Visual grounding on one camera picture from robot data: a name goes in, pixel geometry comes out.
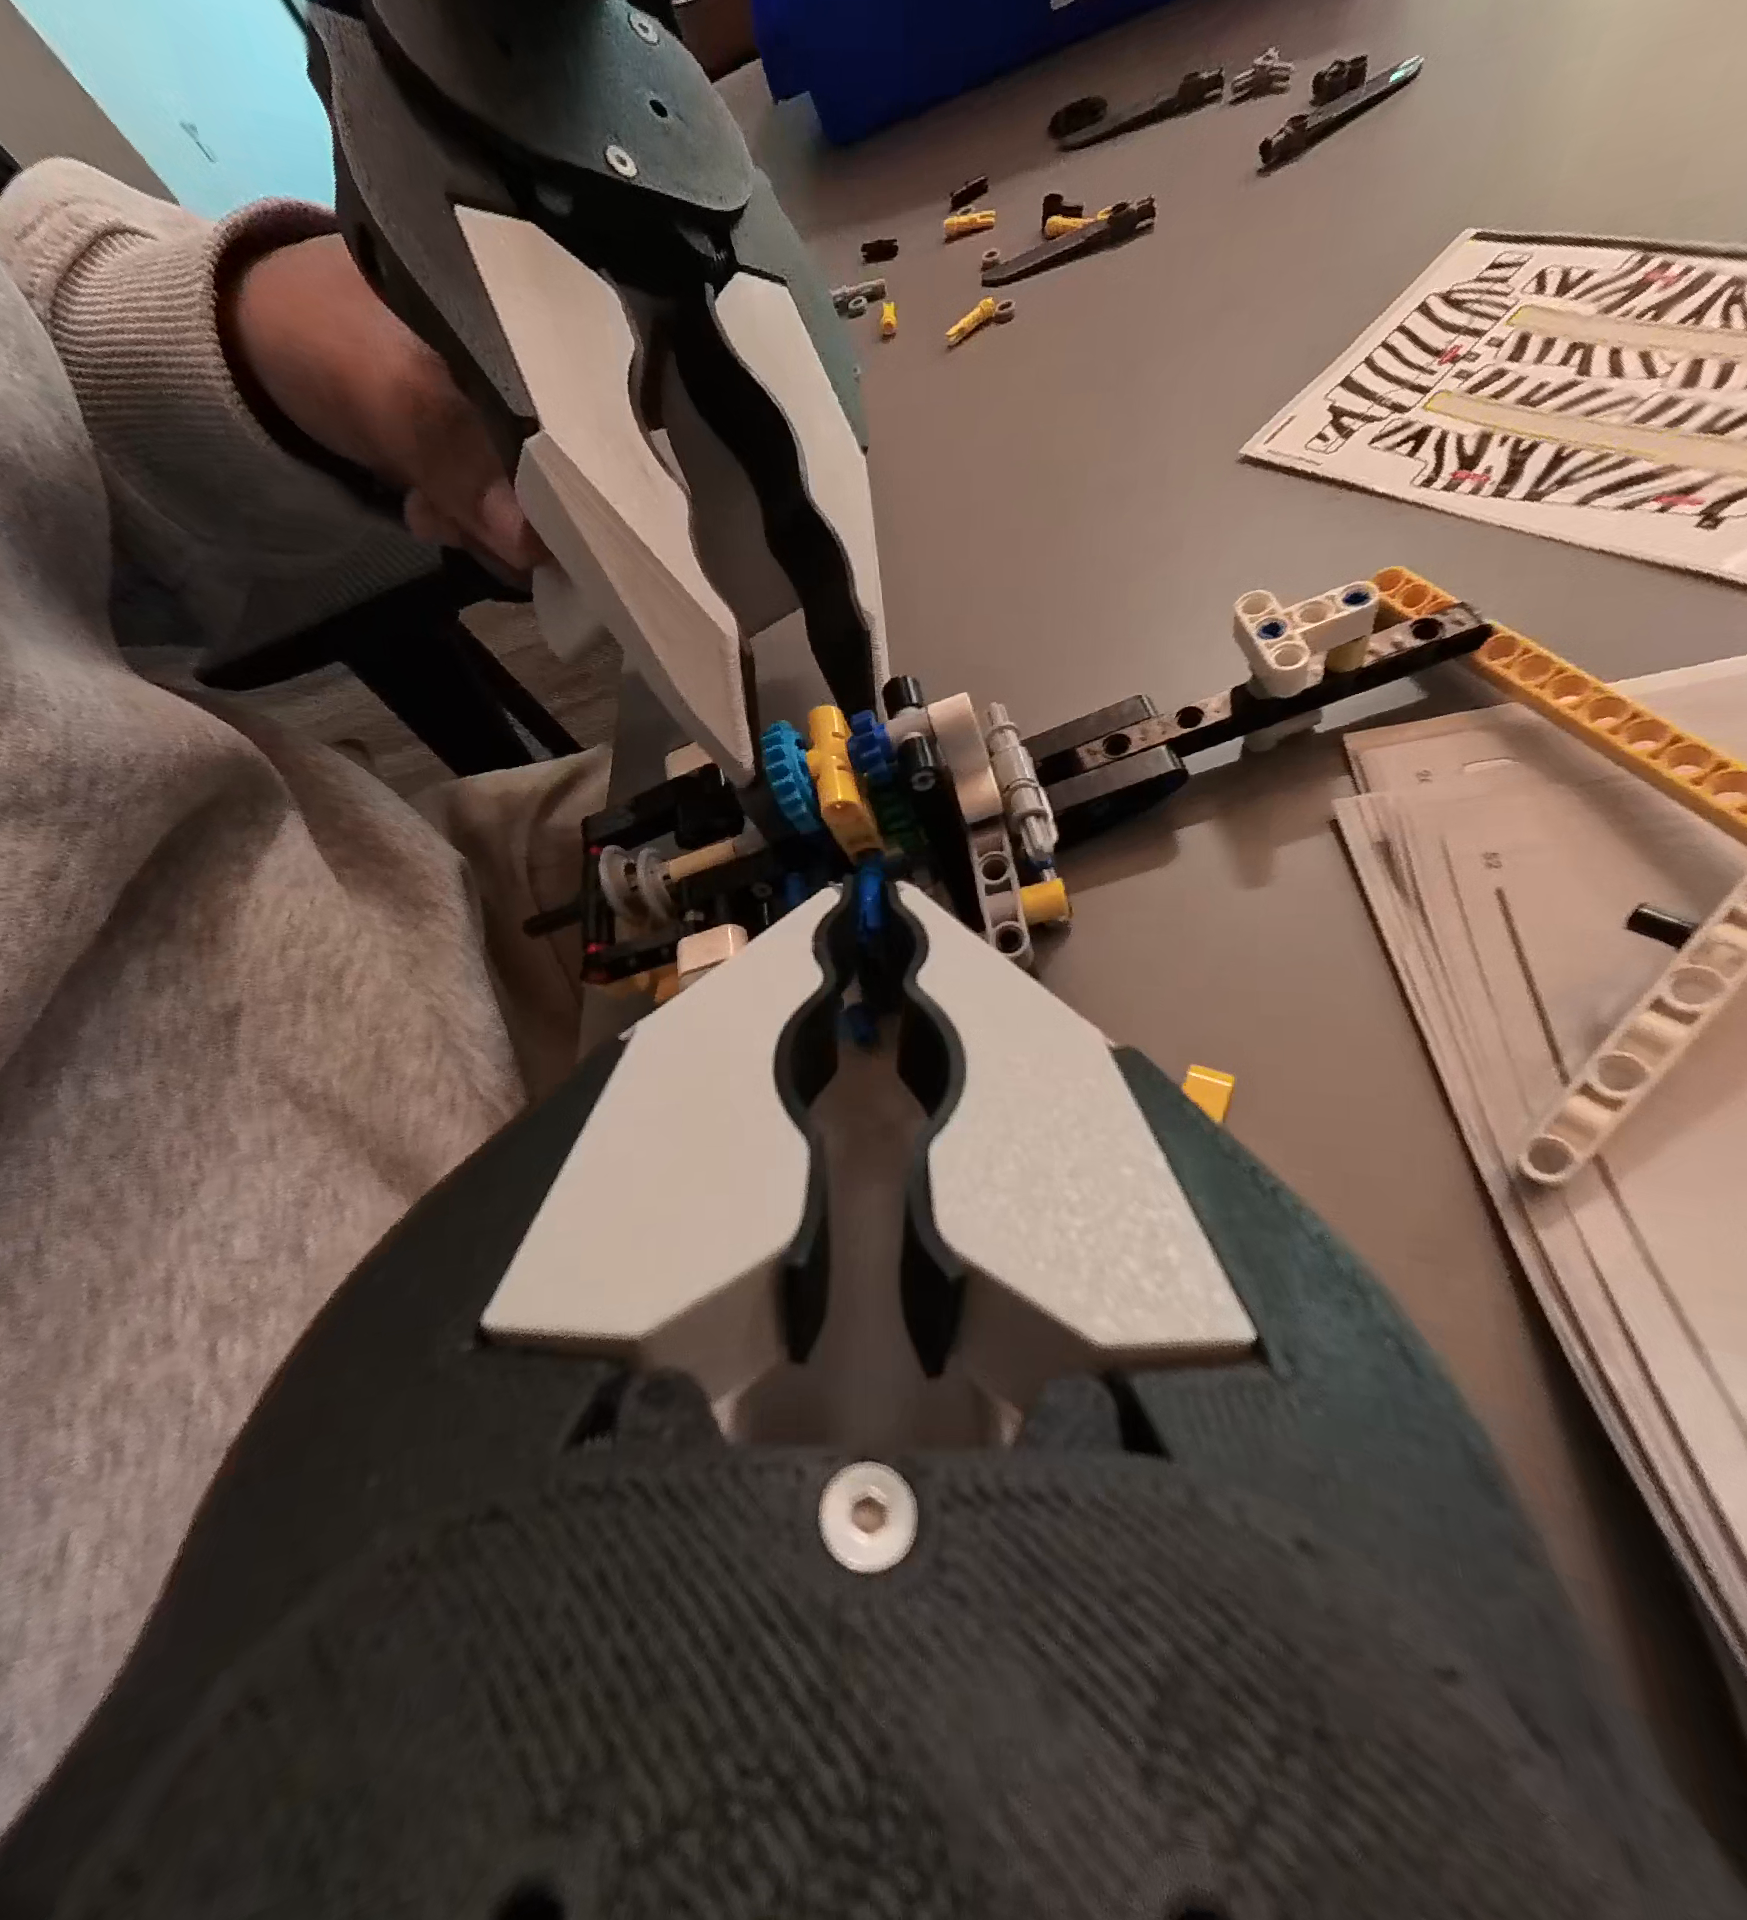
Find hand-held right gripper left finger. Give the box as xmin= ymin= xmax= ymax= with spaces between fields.
xmin=476 ymin=886 xmax=858 ymax=1445

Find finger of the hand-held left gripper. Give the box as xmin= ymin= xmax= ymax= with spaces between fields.
xmin=452 ymin=201 xmax=759 ymax=792
xmin=652 ymin=270 xmax=896 ymax=723

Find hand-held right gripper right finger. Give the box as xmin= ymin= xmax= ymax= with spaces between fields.
xmin=882 ymin=882 xmax=1261 ymax=1445

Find multicoloured lego technic assembly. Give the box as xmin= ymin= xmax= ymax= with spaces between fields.
xmin=526 ymin=578 xmax=1497 ymax=1053

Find person's left forearm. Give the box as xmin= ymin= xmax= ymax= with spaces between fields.
xmin=0 ymin=157 xmax=410 ymax=661

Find scattered small lego pieces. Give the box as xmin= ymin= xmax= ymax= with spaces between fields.
xmin=827 ymin=42 xmax=1299 ymax=353

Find black lego panel yellow pin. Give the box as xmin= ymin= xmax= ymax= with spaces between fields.
xmin=981 ymin=195 xmax=1159 ymax=287

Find black curved lego panel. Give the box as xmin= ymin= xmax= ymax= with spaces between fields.
xmin=1048 ymin=67 xmax=1229 ymax=152

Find white lego beam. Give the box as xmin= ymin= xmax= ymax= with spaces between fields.
xmin=1517 ymin=808 xmax=1747 ymax=1189

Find black long lego panel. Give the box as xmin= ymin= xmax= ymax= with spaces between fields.
xmin=1256 ymin=54 xmax=1426 ymax=170

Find long yellow lego beam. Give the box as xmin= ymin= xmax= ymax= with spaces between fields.
xmin=1374 ymin=567 xmax=1747 ymax=848

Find person's left hand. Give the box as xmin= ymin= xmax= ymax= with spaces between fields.
xmin=232 ymin=237 xmax=547 ymax=582

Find blue box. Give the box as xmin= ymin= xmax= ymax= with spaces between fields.
xmin=753 ymin=0 xmax=1190 ymax=146

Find person in grey sweatshirt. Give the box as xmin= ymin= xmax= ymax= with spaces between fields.
xmin=0 ymin=104 xmax=619 ymax=1920

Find white instruction booklet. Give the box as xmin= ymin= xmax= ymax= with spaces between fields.
xmin=1330 ymin=638 xmax=1747 ymax=1848

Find zebra striped sticker sheet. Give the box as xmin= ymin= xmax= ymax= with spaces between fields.
xmin=1239 ymin=228 xmax=1747 ymax=609

